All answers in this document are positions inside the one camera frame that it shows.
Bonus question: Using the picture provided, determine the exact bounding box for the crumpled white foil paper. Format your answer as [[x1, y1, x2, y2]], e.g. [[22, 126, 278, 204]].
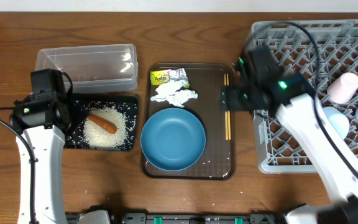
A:
[[150, 68, 198, 108]]

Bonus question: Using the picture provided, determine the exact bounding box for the black plastic tray bin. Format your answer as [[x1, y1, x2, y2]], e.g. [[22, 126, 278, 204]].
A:
[[65, 93, 138, 151]]

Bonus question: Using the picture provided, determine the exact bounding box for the orange carrot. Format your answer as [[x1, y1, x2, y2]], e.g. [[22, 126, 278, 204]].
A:
[[87, 114, 117, 134]]

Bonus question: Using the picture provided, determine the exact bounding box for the pink white cup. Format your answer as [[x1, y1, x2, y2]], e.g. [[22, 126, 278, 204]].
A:
[[327, 72, 358, 104]]

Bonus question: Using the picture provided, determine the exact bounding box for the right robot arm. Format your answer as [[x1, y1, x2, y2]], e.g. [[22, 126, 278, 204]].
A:
[[221, 74, 358, 223]]

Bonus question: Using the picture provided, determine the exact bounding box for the wooden chopstick right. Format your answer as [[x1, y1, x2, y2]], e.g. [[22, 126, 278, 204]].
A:
[[225, 73, 231, 141]]

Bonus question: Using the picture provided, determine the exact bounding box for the yellow snack wrapper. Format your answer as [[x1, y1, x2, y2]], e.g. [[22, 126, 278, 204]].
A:
[[150, 70, 170, 85]]

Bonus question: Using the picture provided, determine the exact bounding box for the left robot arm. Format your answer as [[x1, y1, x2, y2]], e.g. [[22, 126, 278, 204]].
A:
[[11, 91, 75, 223]]

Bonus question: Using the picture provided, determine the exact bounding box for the dark blue plate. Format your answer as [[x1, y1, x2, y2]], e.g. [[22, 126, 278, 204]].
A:
[[140, 108, 206, 172]]

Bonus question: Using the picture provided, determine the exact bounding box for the brown serving tray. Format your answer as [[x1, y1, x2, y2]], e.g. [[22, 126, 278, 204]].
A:
[[142, 62, 236, 180]]

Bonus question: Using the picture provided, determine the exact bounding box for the light blue small bowl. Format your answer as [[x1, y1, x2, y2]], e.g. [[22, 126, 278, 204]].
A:
[[323, 106, 350, 139]]

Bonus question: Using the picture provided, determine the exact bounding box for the pile of white rice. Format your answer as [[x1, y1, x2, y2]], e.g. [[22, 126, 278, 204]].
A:
[[70, 102, 137, 150]]

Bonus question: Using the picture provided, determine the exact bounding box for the clear plastic bin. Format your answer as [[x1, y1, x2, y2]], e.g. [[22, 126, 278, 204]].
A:
[[35, 44, 138, 94]]

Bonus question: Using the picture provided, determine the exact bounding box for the grey dishwasher rack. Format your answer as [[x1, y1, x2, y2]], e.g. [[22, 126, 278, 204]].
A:
[[249, 20, 358, 174]]

